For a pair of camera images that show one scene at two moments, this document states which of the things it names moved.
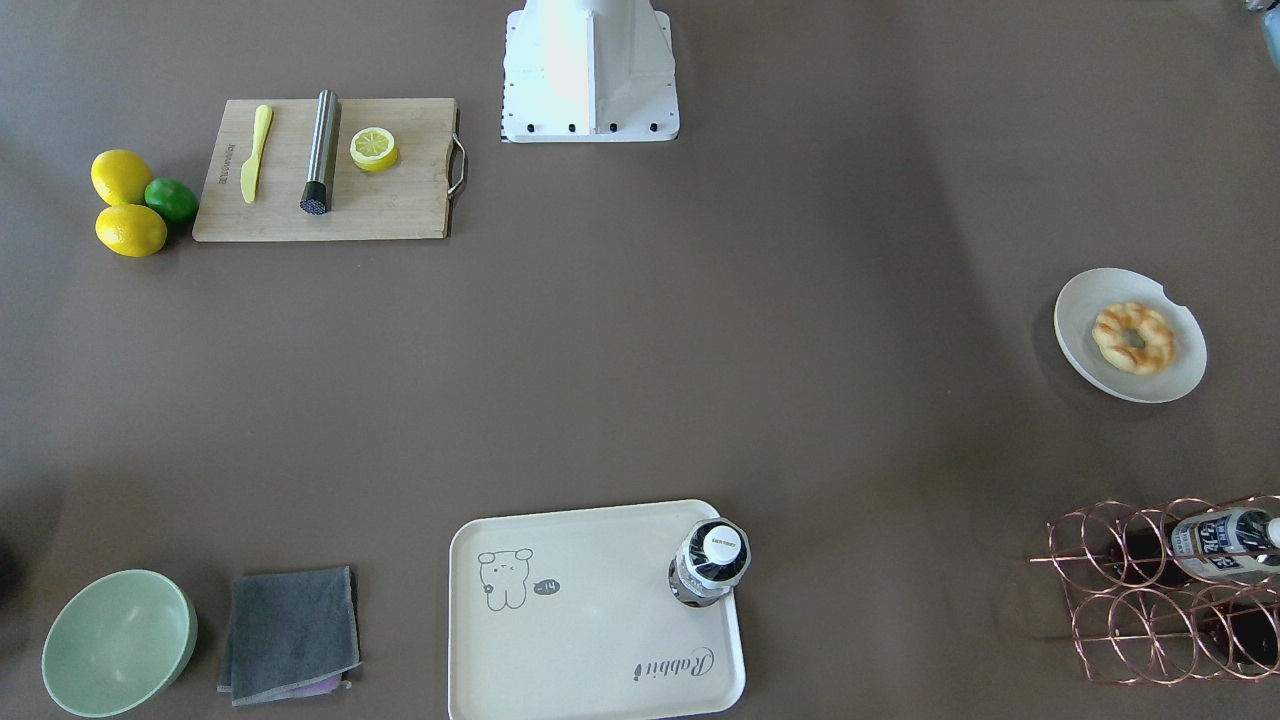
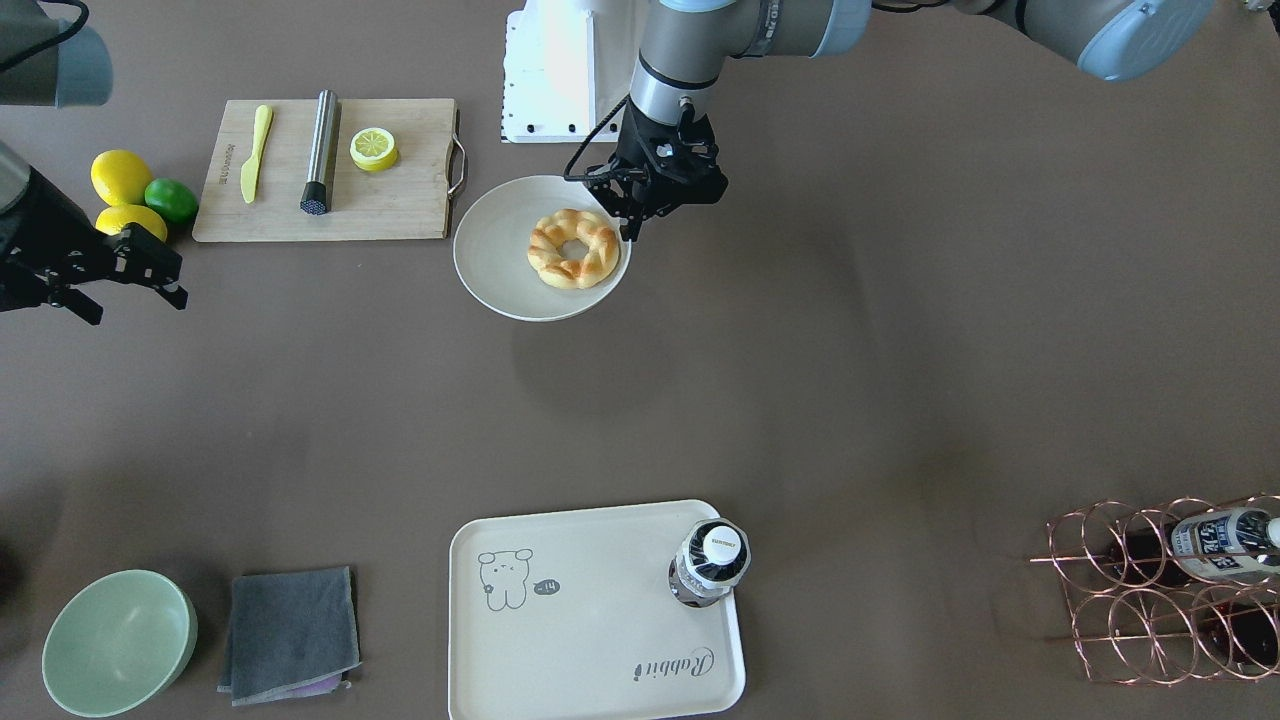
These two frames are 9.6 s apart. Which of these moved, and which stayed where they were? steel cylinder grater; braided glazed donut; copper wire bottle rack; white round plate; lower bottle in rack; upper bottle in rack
Moved: white round plate; braided glazed donut
Stayed: lower bottle in rack; copper wire bottle rack; steel cylinder grater; upper bottle in rack
